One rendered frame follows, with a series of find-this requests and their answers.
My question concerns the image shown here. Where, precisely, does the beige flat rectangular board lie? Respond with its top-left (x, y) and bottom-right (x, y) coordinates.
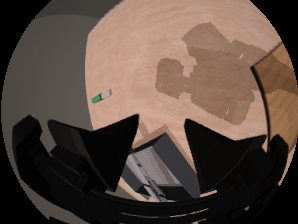
top-left (124, 183), bottom-right (150, 201)

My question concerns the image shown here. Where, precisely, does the brown wooden board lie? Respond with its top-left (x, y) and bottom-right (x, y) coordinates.
top-left (250, 43), bottom-right (298, 153)

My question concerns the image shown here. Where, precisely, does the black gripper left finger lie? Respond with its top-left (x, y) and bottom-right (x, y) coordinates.
top-left (48, 115), bottom-right (138, 192)

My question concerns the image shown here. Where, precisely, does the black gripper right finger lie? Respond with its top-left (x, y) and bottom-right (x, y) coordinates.
top-left (184, 119), bottom-right (267, 194)

